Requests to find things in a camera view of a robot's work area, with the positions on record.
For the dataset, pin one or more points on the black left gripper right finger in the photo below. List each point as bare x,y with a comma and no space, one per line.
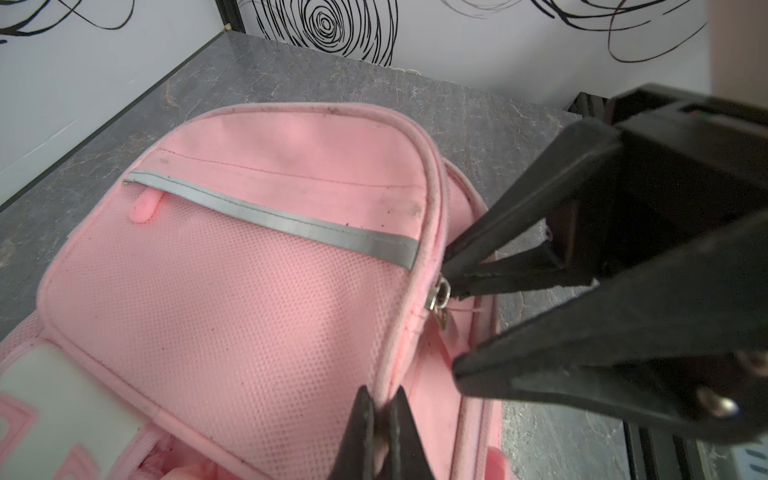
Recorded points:
406,458

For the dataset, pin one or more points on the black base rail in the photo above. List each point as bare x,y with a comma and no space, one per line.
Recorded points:
657,455

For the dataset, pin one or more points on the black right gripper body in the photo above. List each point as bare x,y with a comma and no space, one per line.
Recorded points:
690,164

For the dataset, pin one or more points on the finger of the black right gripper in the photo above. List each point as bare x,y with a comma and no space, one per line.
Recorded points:
564,166
678,343

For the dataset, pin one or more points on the pink student backpack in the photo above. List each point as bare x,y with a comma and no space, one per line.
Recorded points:
216,312

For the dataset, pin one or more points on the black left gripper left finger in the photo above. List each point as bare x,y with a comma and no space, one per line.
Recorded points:
355,456

